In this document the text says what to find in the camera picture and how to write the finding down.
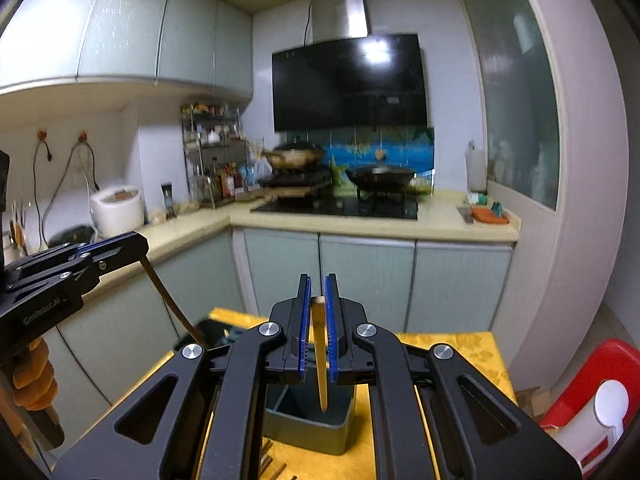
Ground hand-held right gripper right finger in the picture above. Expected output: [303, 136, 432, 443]
[322, 274, 583, 480]

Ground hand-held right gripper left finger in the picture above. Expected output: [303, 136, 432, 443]
[50, 274, 313, 480]

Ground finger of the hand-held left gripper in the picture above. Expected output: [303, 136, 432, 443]
[4, 260, 104, 296]
[14, 231, 150, 282]

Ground light bamboo chopstick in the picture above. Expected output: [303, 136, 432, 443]
[311, 296, 332, 414]

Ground dark wooden chopstick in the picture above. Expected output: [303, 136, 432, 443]
[141, 256, 204, 347]

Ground person's left hand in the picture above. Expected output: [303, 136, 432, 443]
[12, 337, 57, 412]

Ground white rice cooker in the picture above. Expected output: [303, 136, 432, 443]
[90, 185, 147, 239]

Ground black countertop appliance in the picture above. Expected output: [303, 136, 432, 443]
[47, 225, 97, 249]

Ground wooden knife block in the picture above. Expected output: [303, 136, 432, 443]
[6, 199, 30, 257]

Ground pale green base cabinets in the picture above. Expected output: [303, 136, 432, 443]
[45, 225, 516, 411]

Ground small dark carton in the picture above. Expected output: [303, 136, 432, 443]
[160, 182, 177, 219]

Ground black glass cooktop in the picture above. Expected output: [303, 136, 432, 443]
[250, 194, 419, 221]

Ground yellow patterned tablecloth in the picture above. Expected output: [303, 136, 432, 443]
[145, 307, 518, 480]

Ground metal spice rack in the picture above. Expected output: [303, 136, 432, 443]
[181, 102, 249, 209]

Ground black frying pan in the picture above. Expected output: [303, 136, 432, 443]
[346, 164, 417, 195]

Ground brass wok with lid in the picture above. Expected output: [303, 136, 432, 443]
[263, 141, 327, 170]

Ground orange cutting board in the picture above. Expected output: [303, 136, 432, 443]
[472, 207, 510, 226]

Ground white plastic jug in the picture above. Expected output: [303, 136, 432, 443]
[466, 140, 489, 194]

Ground black glass range hood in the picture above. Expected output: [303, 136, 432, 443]
[271, 0, 430, 134]

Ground red plastic chair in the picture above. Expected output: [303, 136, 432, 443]
[537, 337, 637, 480]

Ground white plastic pitcher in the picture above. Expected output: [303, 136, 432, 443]
[559, 379, 631, 462]

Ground frosted glass door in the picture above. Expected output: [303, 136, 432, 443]
[460, 0, 562, 212]

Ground grey power cable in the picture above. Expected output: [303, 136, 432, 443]
[42, 132, 102, 241]

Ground black power cable with plug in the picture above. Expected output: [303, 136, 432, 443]
[32, 132, 55, 257]

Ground pale green wall cabinets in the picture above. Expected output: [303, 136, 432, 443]
[0, 0, 255, 106]

